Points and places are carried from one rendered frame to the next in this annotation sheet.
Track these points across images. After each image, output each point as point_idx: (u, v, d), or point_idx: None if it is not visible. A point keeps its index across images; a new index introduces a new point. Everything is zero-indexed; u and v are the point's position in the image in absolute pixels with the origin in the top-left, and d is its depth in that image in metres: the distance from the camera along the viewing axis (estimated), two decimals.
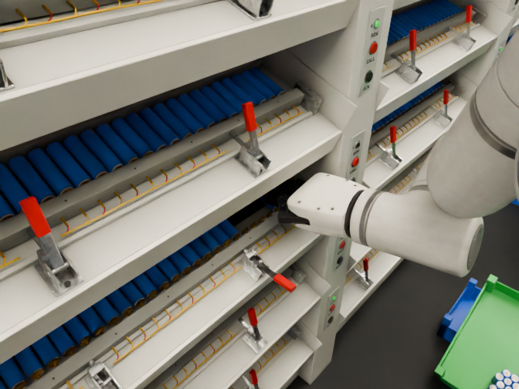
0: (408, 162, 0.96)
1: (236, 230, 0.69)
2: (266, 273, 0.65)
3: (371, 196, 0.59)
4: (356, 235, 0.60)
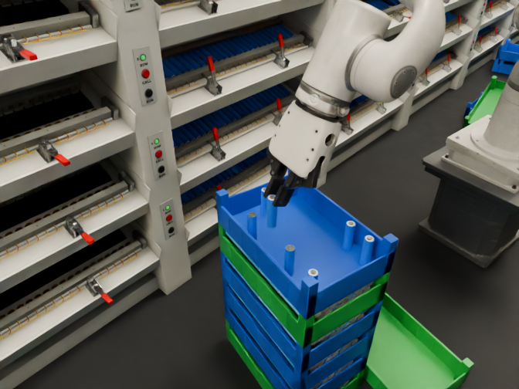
0: (452, 3, 1.94)
1: (388, 5, 1.67)
2: (405, 16, 1.63)
3: None
4: None
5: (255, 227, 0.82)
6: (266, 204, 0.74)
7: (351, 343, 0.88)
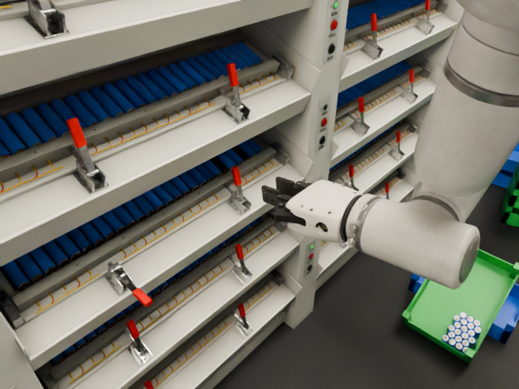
0: (376, 130, 1.11)
1: (220, 170, 0.85)
2: (237, 191, 0.80)
3: None
4: None
5: None
6: (226, 161, 0.87)
7: None
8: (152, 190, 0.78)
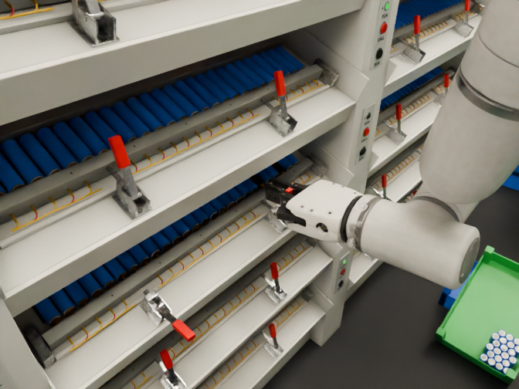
0: (412, 139, 1.05)
1: (256, 184, 0.79)
2: None
3: None
4: None
5: None
6: (262, 174, 0.81)
7: None
8: None
